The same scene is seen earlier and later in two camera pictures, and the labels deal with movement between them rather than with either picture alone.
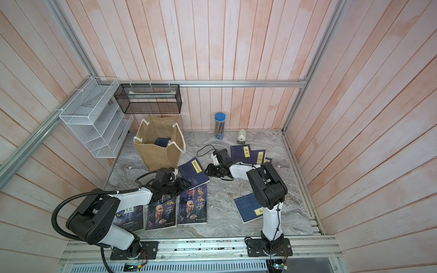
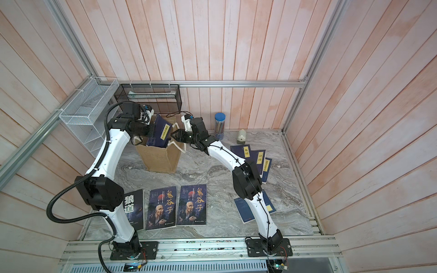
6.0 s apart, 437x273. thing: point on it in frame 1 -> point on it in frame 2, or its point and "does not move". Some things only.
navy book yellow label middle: [258, 157] does not move
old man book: [161, 214] does not move
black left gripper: [181, 185] -> [150, 133]
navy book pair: [192, 171] -> [161, 132]
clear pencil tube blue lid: [219, 118] does not move
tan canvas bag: [160, 142] does not move
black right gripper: [210, 167] -> [181, 134]
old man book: [192, 206] does not move
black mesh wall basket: [149, 98] does not move
